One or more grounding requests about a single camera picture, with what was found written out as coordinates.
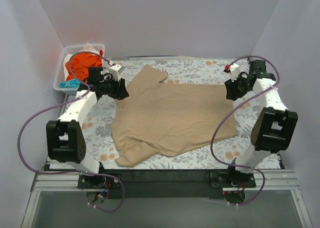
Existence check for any beige t shirt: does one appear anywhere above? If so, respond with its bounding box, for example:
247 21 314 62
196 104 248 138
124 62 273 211
111 65 238 167

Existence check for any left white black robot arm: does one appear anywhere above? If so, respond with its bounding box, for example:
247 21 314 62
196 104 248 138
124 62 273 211
46 64 129 173

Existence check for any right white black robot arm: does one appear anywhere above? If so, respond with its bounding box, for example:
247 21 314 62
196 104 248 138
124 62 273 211
224 60 298 186

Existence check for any teal t shirt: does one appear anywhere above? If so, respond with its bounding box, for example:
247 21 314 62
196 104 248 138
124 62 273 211
59 79 81 89

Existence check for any orange t shirt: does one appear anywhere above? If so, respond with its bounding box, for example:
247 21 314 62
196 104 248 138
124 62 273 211
63 53 103 81

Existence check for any white t shirt in basket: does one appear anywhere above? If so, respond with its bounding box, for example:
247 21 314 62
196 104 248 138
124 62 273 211
82 42 100 55

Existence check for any white plastic laundry basket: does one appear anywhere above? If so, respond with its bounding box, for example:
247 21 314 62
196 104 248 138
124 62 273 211
53 43 106 95

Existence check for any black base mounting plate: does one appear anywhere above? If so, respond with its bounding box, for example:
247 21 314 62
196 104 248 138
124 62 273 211
77 169 256 200

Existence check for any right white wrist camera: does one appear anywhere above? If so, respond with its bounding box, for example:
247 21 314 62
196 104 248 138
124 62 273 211
223 63 241 82

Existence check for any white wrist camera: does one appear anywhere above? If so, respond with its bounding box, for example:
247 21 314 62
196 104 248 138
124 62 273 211
223 63 241 82
108 64 125 81

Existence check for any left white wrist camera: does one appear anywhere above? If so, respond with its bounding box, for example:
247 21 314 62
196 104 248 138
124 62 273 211
108 64 125 81

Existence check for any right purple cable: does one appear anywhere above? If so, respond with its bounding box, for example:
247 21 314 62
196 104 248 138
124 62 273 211
209 55 280 206

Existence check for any purple cable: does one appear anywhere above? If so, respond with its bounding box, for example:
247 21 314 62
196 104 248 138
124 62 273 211
16 50 126 213
209 55 280 206

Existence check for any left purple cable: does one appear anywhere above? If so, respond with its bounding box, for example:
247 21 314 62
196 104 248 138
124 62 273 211
16 50 126 213

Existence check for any aluminium frame rail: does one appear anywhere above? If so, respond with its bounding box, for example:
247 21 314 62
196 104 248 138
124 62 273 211
22 169 313 228

